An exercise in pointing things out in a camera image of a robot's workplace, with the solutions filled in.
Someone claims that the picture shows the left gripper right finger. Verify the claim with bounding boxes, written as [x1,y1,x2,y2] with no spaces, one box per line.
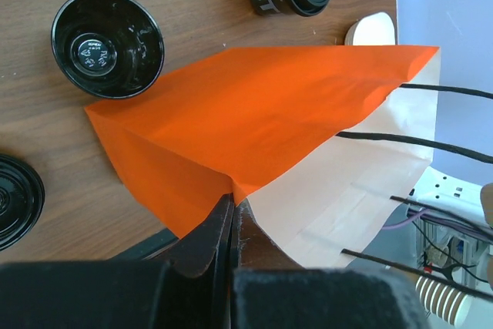
[230,201,429,328]

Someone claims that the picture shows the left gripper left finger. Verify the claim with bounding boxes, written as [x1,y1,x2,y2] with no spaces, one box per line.
[1,194,233,328]

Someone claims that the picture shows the orange paper bag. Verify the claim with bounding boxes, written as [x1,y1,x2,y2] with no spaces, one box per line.
[83,45,493,301]

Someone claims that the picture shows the stack of paper cups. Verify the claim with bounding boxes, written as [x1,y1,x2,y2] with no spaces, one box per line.
[414,275,473,328]

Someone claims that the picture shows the black cup lid on table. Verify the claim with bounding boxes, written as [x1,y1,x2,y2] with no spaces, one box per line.
[1,154,45,250]

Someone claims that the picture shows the white panda dish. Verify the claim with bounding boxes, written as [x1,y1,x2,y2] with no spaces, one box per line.
[344,12,397,45]

